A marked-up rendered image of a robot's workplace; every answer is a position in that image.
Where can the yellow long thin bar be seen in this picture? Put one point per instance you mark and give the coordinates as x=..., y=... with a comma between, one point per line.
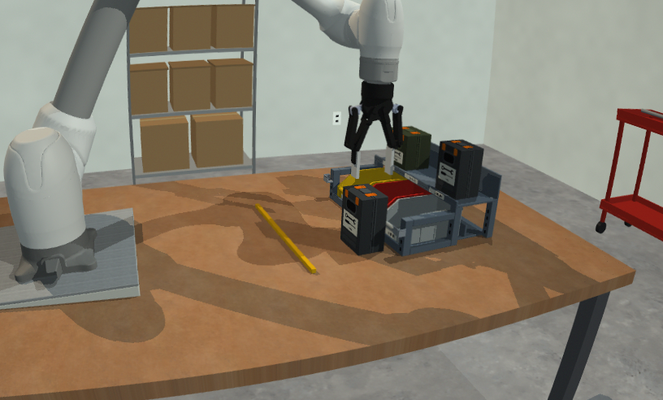
x=285, y=238

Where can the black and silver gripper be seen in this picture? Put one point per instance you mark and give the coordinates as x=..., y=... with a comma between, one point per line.
x=376, y=104

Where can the red bin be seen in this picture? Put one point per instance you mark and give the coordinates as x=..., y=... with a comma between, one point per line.
x=400, y=189

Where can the grey metal shelf rack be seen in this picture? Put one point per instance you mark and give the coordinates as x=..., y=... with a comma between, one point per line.
x=489, y=189

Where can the grey open bin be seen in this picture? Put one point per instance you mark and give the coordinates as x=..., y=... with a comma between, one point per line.
x=419, y=205

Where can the yellow open bin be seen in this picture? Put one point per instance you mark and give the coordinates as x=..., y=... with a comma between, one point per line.
x=369, y=176

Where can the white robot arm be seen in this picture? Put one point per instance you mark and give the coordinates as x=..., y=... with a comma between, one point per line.
x=40, y=170

